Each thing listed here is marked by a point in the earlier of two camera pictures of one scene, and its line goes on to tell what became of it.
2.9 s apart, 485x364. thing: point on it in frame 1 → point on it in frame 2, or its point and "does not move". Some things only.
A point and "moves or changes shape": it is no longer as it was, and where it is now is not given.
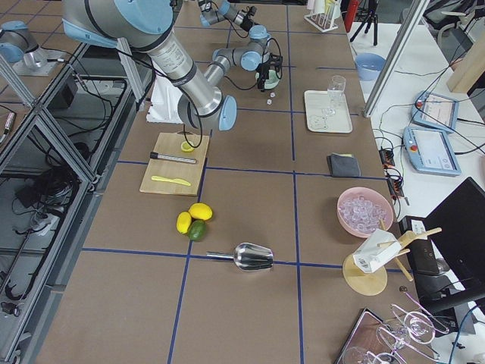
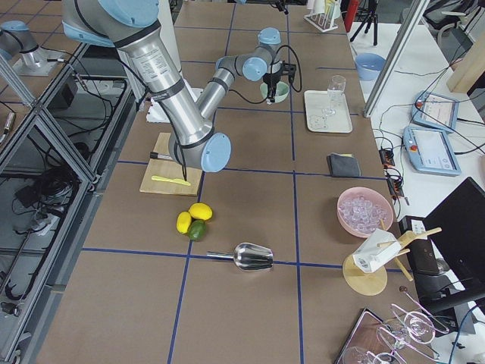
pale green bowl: [273, 80] moves or changes shape
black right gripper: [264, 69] → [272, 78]
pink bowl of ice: [360, 210] does not move
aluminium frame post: [414, 17] does not move
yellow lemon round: [201, 211] does not move
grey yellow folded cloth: [343, 165] does not move
